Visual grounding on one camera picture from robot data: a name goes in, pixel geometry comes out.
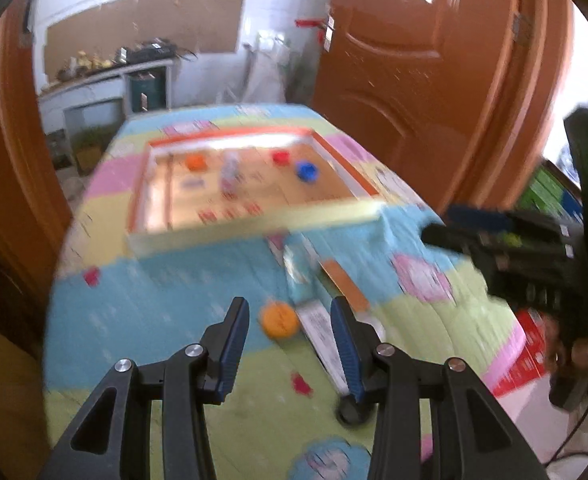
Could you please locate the black bottle cap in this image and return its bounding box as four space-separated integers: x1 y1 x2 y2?
334 394 374 428

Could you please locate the blue bottle cap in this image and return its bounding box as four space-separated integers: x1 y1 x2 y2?
295 160 319 183

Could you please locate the white bottle cap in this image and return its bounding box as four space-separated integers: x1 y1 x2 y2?
360 312 386 342

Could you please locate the green printed carton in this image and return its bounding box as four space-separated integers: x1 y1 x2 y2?
516 159 584 222

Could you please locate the large orange bottle cap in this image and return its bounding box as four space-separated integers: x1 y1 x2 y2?
259 301 300 340

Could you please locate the colourful cartoon quilt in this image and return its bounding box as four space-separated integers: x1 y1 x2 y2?
44 104 525 479

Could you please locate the red carton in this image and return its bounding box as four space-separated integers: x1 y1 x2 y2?
492 309 546 398

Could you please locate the white Hello Kitty box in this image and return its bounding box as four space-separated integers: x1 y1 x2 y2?
295 301 349 396

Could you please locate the copper gold rectangular box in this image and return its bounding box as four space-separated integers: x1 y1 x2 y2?
320 259 370 312

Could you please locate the light blue rectangular box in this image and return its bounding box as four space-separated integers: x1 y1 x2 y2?
282 233 320 307

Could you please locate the brown wooden door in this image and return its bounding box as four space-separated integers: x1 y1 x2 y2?
313 0 525 212

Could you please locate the shallow gold orange box lid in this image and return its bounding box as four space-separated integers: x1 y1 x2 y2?
126 126 385 258

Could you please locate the red bottle cap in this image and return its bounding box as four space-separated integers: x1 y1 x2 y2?
271 150 291 167

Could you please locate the small orange bottle cap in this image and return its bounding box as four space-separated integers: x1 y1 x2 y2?
184 153 208 172

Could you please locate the white plastic sack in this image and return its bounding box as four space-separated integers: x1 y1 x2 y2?
216 29 292 104

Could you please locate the dark green air fryer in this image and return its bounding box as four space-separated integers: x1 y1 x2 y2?
128 68 166 113

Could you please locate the white kitchen counter cabinet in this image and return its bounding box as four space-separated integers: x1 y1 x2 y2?
37 58 180 133

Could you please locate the black gas stove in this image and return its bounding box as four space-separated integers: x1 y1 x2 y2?
125 38 177 64

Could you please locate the silver door handle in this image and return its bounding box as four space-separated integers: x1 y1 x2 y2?
322 14 335 52

